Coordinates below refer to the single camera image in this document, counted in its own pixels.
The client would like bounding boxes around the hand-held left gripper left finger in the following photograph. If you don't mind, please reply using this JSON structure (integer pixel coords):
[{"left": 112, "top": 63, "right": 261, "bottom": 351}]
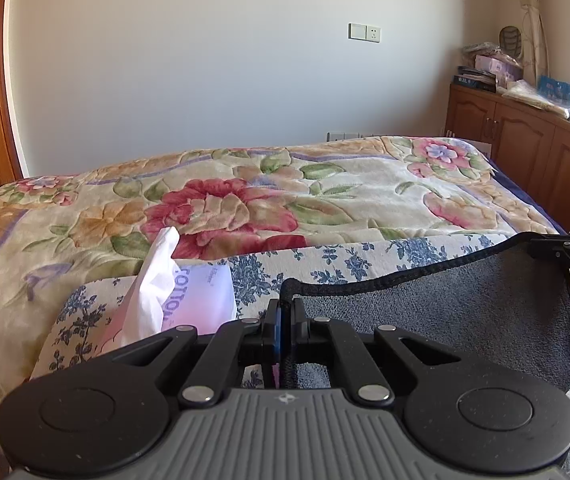
[{"left": 99, "top": 298, "right": 286, "bottom": 407}]

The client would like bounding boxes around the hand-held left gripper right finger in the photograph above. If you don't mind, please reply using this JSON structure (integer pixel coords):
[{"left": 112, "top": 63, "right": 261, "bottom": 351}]
[{"left": 285, "top": 297, "right": 462, "bottom": 405}]

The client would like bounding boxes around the grey towel with black edge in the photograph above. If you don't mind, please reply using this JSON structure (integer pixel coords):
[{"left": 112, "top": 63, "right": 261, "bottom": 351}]
[{"left": 278, "top": 231, "right": 570, "bottom": 393}]

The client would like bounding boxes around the white tissue pack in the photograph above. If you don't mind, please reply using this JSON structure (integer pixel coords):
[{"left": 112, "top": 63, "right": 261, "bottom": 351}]
[{"left": 99, "top": 226, "right": 237, "bottom": 357}]

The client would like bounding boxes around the wooden cabinet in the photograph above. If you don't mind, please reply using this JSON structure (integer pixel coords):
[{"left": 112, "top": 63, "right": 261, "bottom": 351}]
[{"left": 444, "top": 82, "right": 570, "bottom": 235}]

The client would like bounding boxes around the floral plush blanket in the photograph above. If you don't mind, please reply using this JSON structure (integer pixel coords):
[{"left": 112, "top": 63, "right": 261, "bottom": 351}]
[{"left": 0, "top": 135, "right": 568, "bottom": 480}]

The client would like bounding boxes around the blue printed box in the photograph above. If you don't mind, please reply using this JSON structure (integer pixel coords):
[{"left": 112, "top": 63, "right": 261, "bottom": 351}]
[{"left": 537, "top": 75, "right": 570, "bottom": 105}]

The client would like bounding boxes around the cream cloth bag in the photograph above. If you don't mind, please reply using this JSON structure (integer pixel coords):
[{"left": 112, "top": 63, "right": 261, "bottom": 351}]
[{"left": 501, "top": 79, "right": 564, "bottom": 112}]

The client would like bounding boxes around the pink box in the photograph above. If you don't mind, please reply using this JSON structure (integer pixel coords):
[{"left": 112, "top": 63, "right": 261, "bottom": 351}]
[{"left": 474, "top": 54, "right": 524, "bottom": 84}]

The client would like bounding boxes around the dark blue flat box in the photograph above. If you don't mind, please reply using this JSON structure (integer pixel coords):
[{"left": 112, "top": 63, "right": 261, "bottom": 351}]
[{"left": 452, "top": 65, "right": 497, "bottom": 94}]

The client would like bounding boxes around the grey oval ornament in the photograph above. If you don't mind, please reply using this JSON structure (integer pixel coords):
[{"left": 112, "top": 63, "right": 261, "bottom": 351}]
[{"left": 498, "top": 25, "right": 527, "bottom": 59}]

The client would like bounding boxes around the clear plastic bag pile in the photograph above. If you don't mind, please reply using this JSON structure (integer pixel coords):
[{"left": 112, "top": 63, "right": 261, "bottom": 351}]
[{"left": 461, "top": 41, "right": 520, "bottom": 68}]

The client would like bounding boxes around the patterned beige curtain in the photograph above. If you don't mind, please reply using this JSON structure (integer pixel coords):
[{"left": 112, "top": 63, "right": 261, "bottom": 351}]
[{"left": 509, "top": 0, "right": 552, "bottom": 82}]

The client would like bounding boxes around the wall switch and socket panel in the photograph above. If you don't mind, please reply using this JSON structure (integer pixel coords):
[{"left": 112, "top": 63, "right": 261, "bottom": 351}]
[{"left": 348, "top": 22, "right": 383, "bottom": 44}]

